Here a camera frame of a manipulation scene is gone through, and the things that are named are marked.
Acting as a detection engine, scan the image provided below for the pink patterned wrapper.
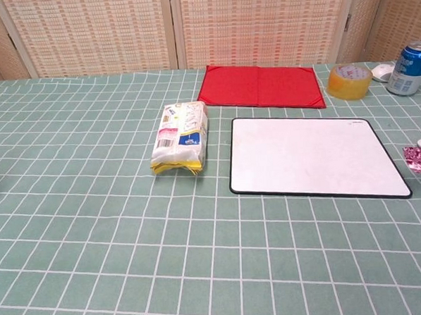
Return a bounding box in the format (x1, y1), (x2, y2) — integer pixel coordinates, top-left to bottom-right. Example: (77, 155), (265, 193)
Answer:
(402, 146), (421, 177)

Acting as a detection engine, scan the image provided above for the yellowish clear tape roll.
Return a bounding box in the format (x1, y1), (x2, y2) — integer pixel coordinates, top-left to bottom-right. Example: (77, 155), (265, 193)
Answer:
(326, 63), (375, 102)

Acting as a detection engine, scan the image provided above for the woven bamboo folding screen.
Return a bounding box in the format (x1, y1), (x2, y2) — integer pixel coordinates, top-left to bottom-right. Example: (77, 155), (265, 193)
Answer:
(0, 0), (421, 85)

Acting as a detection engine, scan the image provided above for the white computer mouse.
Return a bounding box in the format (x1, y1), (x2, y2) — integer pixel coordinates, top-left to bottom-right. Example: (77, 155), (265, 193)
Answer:
(371, 62), (397, 83)

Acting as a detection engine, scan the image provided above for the green checked tablecloth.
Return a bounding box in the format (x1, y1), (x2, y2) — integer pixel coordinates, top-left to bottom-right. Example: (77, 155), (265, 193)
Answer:
(0, 56), (421, 315)

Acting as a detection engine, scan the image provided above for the white board black frame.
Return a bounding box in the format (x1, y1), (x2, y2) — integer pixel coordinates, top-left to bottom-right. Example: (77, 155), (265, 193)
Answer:
(226, 109), (414, 209)

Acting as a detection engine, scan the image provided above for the white yellow tissue pack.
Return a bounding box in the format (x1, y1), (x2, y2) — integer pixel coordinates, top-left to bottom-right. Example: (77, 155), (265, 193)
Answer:
(147, 100), (213, 179)

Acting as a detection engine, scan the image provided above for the blue drink can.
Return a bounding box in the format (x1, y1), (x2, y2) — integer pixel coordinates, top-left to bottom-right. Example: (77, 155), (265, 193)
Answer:
(383, 40), (421, 97)

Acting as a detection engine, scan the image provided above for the red folder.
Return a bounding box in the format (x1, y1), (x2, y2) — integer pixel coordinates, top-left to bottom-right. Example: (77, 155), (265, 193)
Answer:
(195, 58), (327, 116)

